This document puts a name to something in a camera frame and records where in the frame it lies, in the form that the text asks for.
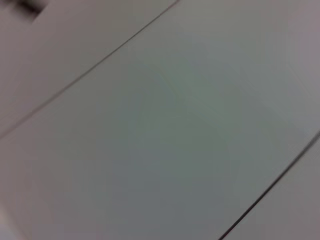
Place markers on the dark blurred wall fixture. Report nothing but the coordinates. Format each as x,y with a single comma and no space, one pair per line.
28,7

